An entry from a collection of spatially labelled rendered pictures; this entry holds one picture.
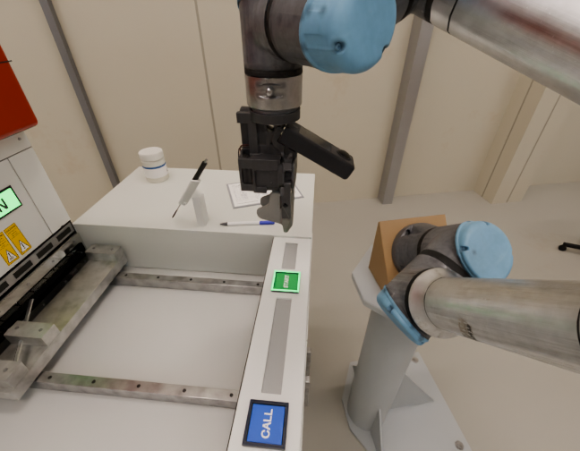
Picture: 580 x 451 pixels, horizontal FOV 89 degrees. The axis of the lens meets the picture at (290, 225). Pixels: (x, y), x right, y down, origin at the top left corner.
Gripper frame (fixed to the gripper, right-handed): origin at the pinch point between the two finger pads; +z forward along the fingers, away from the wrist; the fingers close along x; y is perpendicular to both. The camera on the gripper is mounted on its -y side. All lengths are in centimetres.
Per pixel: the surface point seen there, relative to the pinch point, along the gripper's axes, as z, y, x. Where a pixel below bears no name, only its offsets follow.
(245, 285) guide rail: 25.6, 12.1, -8.2
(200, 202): 7.0, 23.6, -17.0
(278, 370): 15.1, 0.1, 18.3
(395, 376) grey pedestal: 65, -33, -9
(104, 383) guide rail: 25.6, 33.3, 18.2
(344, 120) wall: 38, -24, -193
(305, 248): 14.7, -2.7, -11.3
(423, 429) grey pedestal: 109, -54, -12
